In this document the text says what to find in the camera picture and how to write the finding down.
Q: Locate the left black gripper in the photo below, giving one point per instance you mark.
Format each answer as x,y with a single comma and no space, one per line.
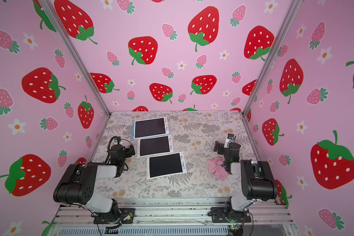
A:
127,151

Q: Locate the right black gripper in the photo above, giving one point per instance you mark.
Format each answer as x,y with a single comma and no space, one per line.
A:
220,148

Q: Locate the pink fluffy cloth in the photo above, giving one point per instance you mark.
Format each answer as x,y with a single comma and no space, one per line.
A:
216,168

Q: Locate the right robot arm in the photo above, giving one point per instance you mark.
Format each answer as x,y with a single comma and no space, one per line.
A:
257,181

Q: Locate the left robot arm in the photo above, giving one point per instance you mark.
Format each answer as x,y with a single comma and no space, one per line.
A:
78,182

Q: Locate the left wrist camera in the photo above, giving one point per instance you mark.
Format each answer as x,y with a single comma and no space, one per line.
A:
118,142

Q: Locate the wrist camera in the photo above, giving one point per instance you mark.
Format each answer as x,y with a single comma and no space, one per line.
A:
118,142
230,136

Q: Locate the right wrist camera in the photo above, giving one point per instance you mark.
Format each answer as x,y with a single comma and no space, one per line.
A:
230,136

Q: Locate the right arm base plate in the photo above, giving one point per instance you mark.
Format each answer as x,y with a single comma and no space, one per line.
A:
228,214

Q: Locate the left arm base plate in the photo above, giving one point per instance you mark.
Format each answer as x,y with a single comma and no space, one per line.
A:
116,216

